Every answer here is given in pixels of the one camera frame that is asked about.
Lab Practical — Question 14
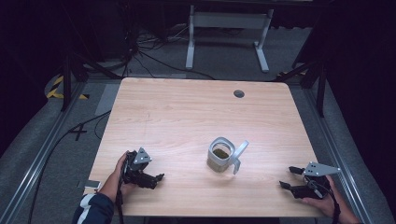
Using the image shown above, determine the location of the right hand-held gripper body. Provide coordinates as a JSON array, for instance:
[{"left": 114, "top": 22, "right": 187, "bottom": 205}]
[{"left": 291, "top": 161, "right": 342, "bottom": 201}]

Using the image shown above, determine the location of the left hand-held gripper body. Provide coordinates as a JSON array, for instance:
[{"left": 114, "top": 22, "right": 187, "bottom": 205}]
[{"left": 122, "top": 147, "right": 158, "bottom": 189}]

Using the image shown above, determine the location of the person's left hand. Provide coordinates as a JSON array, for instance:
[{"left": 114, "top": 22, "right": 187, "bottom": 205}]
[{"left": 105, "top": 150, "right": 138, "bottom": 198}]

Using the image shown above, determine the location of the person's right hand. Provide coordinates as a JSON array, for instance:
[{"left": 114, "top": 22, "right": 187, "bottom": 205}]
[{"left": 301, "top": 175, "right": 346, "bottom": 218}]

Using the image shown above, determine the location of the white mug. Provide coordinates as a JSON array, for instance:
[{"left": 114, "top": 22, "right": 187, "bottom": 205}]
[{"left": 206, "top": 136, "right": 250, "bottom": 175}]

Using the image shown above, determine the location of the black metal stand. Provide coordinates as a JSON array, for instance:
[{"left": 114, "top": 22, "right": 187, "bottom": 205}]
[
  {"left": 60, "top": 50, "right": 123, "bottom": 112},
  {"left": 274, "top": 60, "right": 329, "bottom": 119}
]

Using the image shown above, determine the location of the aluminium floor rail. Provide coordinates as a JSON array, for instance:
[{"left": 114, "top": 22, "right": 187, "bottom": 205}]
[
  {"left": 302, "top": 87, "right": 376, "bottom": 224},
  {"left": 0, "top": 81, "right": 89, "bottom": 224}
]

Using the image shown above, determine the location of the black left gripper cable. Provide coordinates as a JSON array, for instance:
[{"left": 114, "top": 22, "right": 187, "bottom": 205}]
[{"left": 115, "top": 153, "right": 129, "bottom": 224}]

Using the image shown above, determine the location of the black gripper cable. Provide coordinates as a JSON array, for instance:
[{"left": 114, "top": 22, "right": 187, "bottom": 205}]
[
  {"left": 115, "top": 153, "right": 129, "bottom": 224},
  {"left": 306, "top": 177, "right": 342, "bottom": 224}
]

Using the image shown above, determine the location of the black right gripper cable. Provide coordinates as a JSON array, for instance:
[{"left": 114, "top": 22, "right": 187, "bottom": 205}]
[{"left": 306, "top": 177, "right": 342, "bottom": 224}]

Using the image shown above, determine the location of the black floor cable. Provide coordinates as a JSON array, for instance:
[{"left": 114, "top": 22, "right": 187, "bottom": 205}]
[{"left": 27, "top": 110, "right": 112, "bottom": 224}]

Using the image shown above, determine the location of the bundle of black cables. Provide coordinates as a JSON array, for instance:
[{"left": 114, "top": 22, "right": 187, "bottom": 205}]
[{"left": 122, "top": 22, "right": 216, "bottom": 80}]

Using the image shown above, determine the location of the white metal desk frame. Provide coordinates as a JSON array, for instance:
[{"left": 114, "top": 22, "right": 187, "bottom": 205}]
[{"left": 185, "top": 4, "right": 276, "bottom": 74}]

